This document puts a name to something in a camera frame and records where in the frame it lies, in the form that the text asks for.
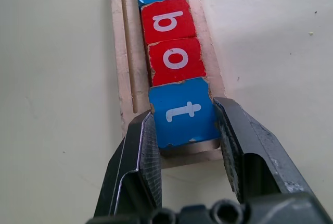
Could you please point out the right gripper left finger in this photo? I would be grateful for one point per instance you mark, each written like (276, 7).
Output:
(125, 182)

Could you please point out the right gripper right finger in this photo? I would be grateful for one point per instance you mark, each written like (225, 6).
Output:
(260, 161)

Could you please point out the blue letter tile t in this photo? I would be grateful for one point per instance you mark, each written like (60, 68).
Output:
(182, 131)

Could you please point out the red letter tile o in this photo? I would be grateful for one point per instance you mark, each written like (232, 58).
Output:
(193, 71)

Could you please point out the red letter tile b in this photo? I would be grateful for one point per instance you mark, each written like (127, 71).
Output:
(182, 7)

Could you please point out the wooden letter tray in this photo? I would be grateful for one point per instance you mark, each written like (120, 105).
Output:
(122, 65)

